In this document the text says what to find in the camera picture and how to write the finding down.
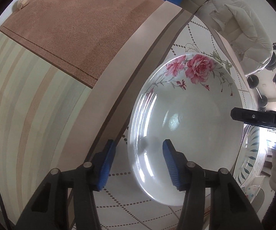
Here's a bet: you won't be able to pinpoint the brown beige striped mat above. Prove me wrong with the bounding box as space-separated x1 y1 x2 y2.
0 0 182 223

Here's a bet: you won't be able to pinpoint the white puffer jacket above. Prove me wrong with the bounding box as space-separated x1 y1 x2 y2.
196 0 273 76

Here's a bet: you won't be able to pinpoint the barbell on rack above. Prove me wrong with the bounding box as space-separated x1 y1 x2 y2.
265 42 276 71

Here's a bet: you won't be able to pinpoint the patterned diamond tablecloth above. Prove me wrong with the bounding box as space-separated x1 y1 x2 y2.
68 14 273 230

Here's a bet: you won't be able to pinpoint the blue leaf pattern plate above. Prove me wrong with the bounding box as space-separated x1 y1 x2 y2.
233 125 260 186

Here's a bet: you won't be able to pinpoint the floor barbell black plates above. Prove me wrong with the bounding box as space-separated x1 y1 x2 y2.
247 74 268 112

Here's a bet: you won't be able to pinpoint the white bowl red flowers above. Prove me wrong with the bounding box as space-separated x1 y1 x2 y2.
244 176 265 203

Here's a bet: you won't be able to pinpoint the mat corner tassel far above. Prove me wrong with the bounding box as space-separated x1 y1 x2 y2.
16 0 30 10

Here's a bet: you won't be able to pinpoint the pink rose white plate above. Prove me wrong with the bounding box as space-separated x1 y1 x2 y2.
128 53 243 206

